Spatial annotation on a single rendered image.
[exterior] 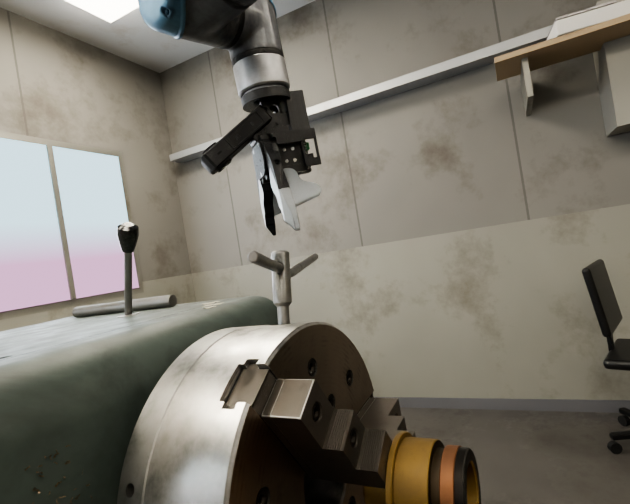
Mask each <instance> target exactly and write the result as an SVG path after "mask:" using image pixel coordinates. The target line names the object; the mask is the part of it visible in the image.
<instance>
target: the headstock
mask: <svg viewBox="0 0 630 504"><path fill-rule="evenodd" d="M214 301H220V302H216V303H222V304H219V305H212V306H216V307H212V308H208V309H203V308H207V307H211V306H205V305H203V304H204V303H209V302H214ZM223 302H224V303H223ZM216 303H211V304H216ZM202 306H205V307H202ZM132 313H140V314H137V315H133V316H129V317H123V318H117V317H118V316H121V315H125V314H124V312H121V313H112V314H103V315H95V316H86V317H74V316H72V317H67V318H62V319H58V320H53V321H48V322H44V323H39V324H34V325H30V326H25V327H20V328H16V329H11V330H6V331H2V332H0V504H32V503H33V502H34V504H56V499H57V498H58V499H57V503H59V504H117V498H118V490H119V483H120V477H121V472H122V468H123V463H124V459H125V456H126V452H127V448H128V445H129V442H130V439H131V436H132V433H133V430H134V428H135V425H136V423H137V420H138V418H139V416H140V414H141V411H142V409H143V407H144V405H145V403H146V401H147V400H148V398H149V396H150V394H151V392H152V391H153V389H154V387H155V386H156V384H157V383H158V381H159V380H160V378H161V377H162V375H163V374H164V373H165V371H166V370H167V369H168V368H169V366H170V365H171V364H172V363H173V362H174V361H175V360H176V358H177V357H178V356H179V355H180V354H181V353H182V352H184V351H185V350H186V349H187V348H188V347H189V346H191V345H192V344H193V343H195V342H196V341H197V340H199V339H201V338H202V337H204V336H206V335H208V334H210V333H212V332H215V331H217V330H221V329H225V328H232V327H246V326H261V325H278V318H277V307H276V306H275V305H274V304H273V301H272V300H270V299H268V298H266V297H263V296H246V297H237V298H228V299H219V300H210V301H201V302H192V303H183V304H176V306H174V307H165V308H156V309H147V310H139V311H132ZM67 445H70V446H68V447H65V446H67ZM56 449H57V452H56ZM57 453H59V454H58V455H56V457H55V458H53V457H54V455H55V454H57ZM51 454H52V455H51ZM50 455H51V458H52V459H53V460H51V459H50V457H49V456H50ZM44 456H46V459H45V457H44ZM68 460H70V462H71V463H68V464H66V465H65V463H66V461H68ZM53 462H57V463H58V464H56V463H53ZM68 462H69V461H68ZM29 465H30V467H29ZM39 465H42V466H41V467H38V466H39ZM27 467H29V468H28V469H27V470H26V471H25V469H26V468H27ZM37 467H38V468H37ZM83 469H84V470H83ZM36 471H39V472H43V473H42V474H41V473H40V474H39V473H36ZM82 471H83V474H82ZM39 475H43V476H44V477H39ZM64 476H65V477H66V478H65V479H64V478H63V477H64ZM60 481H62V482H61V483H59V484H58V486H57V487H55V485H56V484H57V483H58V482H60ZM88 484H90V485H89V486H86V485H88ZM34 488H36V489H38V490H39V491H40V493H39V494H38V492H37V491H34V492H33V489H34ZM75 488H77V489H75ZM36 489H35V490H36ZM74 489H75V490H74ZM49 491H51V493H50V495H49ZM79 494H80V496H79ZM65 495H66V497H63V498H59V497H62V496H65ZM76 496H79V497H78V499H77V497H76ZM91 496H92V498H91ZM72 497H73V498H72ZM75 497H76V499H77V500H76V499H75ZM71 498H72V500H71ZM70 500H71V502H72V503H70ZM91 501H92V502H91Z"/></svg>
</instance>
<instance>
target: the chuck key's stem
mask: <svg viewBox="0 0 630 504"><path fill-rule="evenodd" d="M271 259H273V260H275V261H277V262H279V263H281V264H283V266H284V270H283V272H281V273H276V272H273V271H272V287H273V304H274V305H275V306H276V307H277V318H278V325H285V324H290V316H289V306H290V304H291V303H292V291H291V273H290V255H289V252H288V251H285V250H278V251H273V252H272V253H271Z"/></svg>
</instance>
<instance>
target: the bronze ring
mask: <svg viewBox="0 0 630 504"><path fill-rule="evenodd" d="M363 495H364V502H365V504H481V490H480V480H479V473H478V467H477V462H476V458H475V455H474V453H473V451H472V450H471V449H470V448H469V447H462V446H459V445H446V446H445V447H444V445H443V443H442V442H441V441H440V440H439V439H430V438H418V437H413V436H412V435H411V434H410V433H409V432H404V431H401V432H399V433H398V434H397V435H396V436H395V438H394V439H393V442H392V444H391V447H390V450H389V454H388V460H387V466H386V477H385V489H384V488H377V487H369V486H363Z"/></svg>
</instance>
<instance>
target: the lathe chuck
mask: <svg viewBox="0 0 630 504"><path fill-rule="evenodd" d="M250 364H256V365H257V366H258V367H259V369H269V370H270V372H271V374H273V376H274V378H276V380H277V379H315V380H316V382H317V383H318V385H319V386H320V388H321V389H322V391H323V392H324V394H325V396H326V397H327V399H328V400H329V402H330V403H331V405H332V406H333V408H334V409H345V410H346V409H347V410H348V409H349V410H350V409H351V410H354V411H355V412H356V414H357V413H358V411H359V410H360V409H361V407H362V406H363V405H364V403H365V402H366V401H367V399H368V398H369V397H370V395H371V394H372V393H373V391H374V389H373V386H372V382H371V379H370V376H369V373H368V370H367V368H366V365H365V363H364V361H363V359H362V357H361V355H360V353H359V351H358V350H357V348H356V347H355V345H354V344H353V343H352V341H351V340H350V339H349V338H348V337H347V336H346V335H345V334H344V333H343V332H342V331H341V330H340V329H338V328H337V327H335V326H333V325H331V324H328V323H325V322H306V323H293V324H285V325H261V326H250V327H245V328H241V329H238V330H236V331H233V332H231V333H230V334H228V335H226V336H224V337H223V338H221V339H220V340H219V341H217V342H216V343H215V344H214V345H212V346H211V347H210V348H209V349H208V350H207V351H206V352H205V353H204V354H203V355H202V356H201V357H200V358H199V360H198V361H197V362H196V363H195V364H194V366H193V367H192V368H191V370H190V371H189V373H188V374H187V375H186V377H185V379H184V380H183V382H182V383H181V385H180V387H179V388H178V390H177V392H176V394H175V396H174V398H173V400H172V402H171V404H170V406H169V408H168V410H167V413H166V415H165V417H164V420H163V422H162V425H161V428H160V430H159V433H158V436H157V439H156V443H155V446H154V449H153V453H152V457H151V461H150V465H149V470H148V475H147V480H146V487H145V494H144V503H143V504H365V502H364V495H363V485H362V486H361V485H355V484H349V483H343V482H342V483H341V482H334V481H328V480H321V479H313V478H311V477H310V476H309V475H308V476H306V475H305V472H304V470H303V469H302V468H301V467H300V465H299V464H298V463H297V462H296V460H295V459H294V458H293V457H292V456H291V454H290V453H289V452H288V451H287V449H286V448H285V447H284V446H283V444H282V443H281V442H280V441H279V440H278V438H277V437H276V436H275V435H274V433H273V432H272V431H271V430H270V428H269V427H268V426H267V425H266V424H265V422H264V421H263V420H262V419H261V417H260V416H259V415H258V414H257V412H256V411H255V410H254V409H253V408H252V406H251V405H250V404H248V403H246V402H237V404H236V406H235V409H228V407H229V406H228V405H227V404H226V402H227V400H228V398H229V396H230V394H231V392H232V390H233V388H234V386H235V384H236V382H237V381H238V379H239V377H240V375H241V373H242V371H243V369H248V368H249V366H250Z"/></svg>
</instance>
